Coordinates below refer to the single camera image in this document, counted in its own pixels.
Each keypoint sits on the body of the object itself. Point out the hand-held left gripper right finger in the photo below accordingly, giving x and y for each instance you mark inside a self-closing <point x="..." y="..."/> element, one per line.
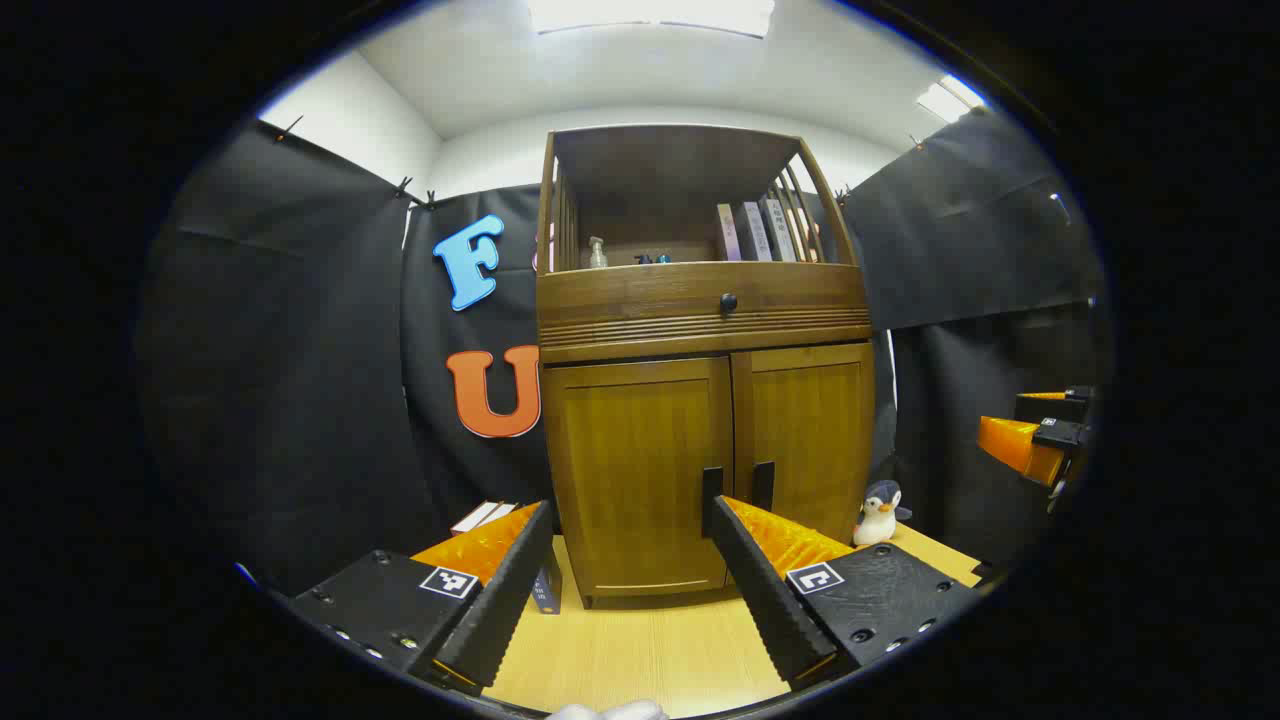
<point x="765" y="600"/>

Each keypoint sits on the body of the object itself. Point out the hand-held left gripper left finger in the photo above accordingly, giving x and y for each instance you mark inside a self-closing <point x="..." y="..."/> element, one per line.
<point x="495" y="610"/>

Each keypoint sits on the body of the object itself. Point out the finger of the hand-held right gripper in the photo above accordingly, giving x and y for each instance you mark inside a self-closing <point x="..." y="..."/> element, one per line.
<point x="1015" y="445"/>
<point x="1055" y="408"/>

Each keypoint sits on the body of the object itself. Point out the wooden cabinet door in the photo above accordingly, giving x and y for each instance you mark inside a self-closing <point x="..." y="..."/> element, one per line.
<point x="640" y="470"/>
<point x="815" y="440"/>

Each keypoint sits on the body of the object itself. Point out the wooden double-door shoe cabinet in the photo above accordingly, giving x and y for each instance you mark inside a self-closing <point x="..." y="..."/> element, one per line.
<point x="690" y="180"/>

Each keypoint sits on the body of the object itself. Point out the wooden cabinet drawer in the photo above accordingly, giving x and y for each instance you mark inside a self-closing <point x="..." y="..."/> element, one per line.
<point x="640" y="300"/>

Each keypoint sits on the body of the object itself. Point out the blue book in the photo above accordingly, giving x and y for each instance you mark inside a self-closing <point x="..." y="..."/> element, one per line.
<point x="547" y="592"/>

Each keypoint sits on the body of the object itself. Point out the red book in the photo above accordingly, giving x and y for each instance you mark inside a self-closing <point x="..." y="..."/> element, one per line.
<point x="480" y="516"/>

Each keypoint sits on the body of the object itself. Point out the penguin plush toy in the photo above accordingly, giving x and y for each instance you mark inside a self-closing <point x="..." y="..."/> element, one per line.
<point x="880" y="515"/>

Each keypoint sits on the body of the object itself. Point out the orange white book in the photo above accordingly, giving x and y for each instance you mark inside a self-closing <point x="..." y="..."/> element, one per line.
<point x="805" y="238"/>

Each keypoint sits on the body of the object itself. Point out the grey book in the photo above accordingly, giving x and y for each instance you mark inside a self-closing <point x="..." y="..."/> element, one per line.
<point x="755" y="230"/>
<point x="778" y="228"/>

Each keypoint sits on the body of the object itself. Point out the black backdrop cloth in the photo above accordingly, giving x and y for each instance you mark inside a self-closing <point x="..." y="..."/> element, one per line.
<point x="300" y="350"/>

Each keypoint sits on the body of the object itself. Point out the small ceiling light panel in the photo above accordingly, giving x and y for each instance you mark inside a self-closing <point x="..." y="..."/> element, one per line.
<point x="950" y="98"/>

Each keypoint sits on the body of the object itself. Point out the clear pump bottle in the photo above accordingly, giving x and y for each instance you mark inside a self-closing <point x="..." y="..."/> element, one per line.
<point x="597" y="254"/>

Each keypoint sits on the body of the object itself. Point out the large ceiling light panel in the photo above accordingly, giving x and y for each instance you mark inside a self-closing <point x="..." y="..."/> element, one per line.
<point x="650" y="15"/>

